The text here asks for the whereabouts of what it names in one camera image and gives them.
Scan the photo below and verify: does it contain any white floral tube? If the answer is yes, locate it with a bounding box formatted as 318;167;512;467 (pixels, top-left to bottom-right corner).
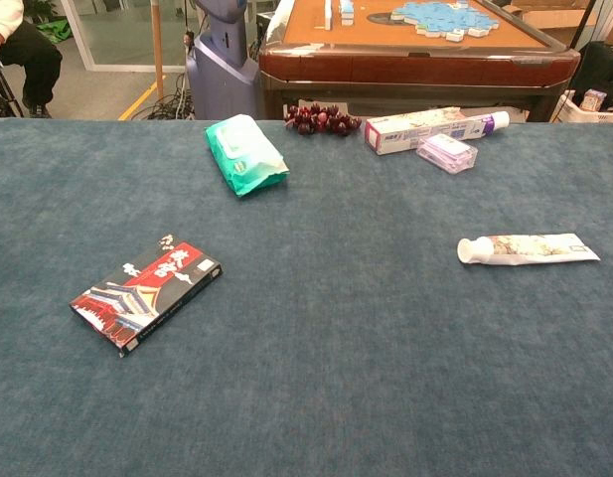
457;232;601;267

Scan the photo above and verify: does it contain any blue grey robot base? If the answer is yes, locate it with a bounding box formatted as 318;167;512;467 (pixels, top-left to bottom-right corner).
185;0;261;121

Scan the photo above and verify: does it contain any teal blue covered table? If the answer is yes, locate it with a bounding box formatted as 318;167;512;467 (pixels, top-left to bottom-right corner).
0;117;613;477

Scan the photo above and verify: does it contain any white floral toothpaste carton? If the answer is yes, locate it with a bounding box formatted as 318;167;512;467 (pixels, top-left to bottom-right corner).
364;106;488;156

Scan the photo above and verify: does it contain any green wet wipes pack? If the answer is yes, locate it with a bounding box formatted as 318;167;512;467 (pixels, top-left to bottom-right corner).
204;113;291;199

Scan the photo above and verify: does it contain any dark red grape bunch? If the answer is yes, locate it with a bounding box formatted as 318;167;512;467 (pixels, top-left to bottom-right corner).
283;102;363;137

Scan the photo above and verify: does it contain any clear purple plastic case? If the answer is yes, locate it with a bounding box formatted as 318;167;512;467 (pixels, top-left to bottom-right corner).
415;132;479;175

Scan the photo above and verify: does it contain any red black book box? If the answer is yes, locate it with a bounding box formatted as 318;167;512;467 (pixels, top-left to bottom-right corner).
69;233;224;359

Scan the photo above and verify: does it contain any wooden mahjong table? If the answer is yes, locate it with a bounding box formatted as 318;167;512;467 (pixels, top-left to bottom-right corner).
258;0;582;123

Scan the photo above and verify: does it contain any wooden pole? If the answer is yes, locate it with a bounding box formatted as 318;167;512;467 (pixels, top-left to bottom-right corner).
151;0;166;102

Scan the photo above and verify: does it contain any blue mahjong tile pile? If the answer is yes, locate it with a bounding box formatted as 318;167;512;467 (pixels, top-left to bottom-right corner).
389;0;501;43

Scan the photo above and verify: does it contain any white plastic basket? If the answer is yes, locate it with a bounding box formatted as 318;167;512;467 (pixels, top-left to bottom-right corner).
553;88;613;124

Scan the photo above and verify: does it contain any white framed glass partition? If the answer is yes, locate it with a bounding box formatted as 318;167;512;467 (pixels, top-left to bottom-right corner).
61;0;267;74

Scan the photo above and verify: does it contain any small printed carton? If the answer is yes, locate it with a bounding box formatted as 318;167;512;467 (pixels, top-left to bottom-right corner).
579;88;608;112

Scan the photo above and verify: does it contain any seated person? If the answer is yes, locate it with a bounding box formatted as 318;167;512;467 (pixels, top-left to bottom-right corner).
0;0;64;119

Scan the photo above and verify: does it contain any black bag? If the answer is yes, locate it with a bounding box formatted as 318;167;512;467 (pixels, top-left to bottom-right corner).
568;41;613;105

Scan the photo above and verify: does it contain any black floor cable bundle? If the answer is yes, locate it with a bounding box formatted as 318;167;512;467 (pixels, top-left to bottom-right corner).
144;74;196;121

